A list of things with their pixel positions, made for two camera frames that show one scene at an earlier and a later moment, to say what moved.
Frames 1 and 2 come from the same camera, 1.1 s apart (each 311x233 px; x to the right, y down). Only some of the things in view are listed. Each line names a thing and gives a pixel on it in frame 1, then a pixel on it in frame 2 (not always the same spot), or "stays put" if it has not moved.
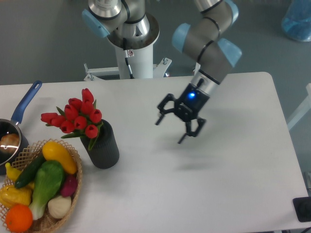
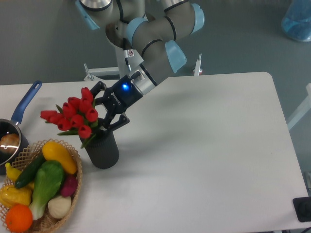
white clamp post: x=198 y=66 stays put
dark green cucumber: x=30 y=170 stays put
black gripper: x=186 y=108 → x=121 y=96
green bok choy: x=48 y=179 stays put
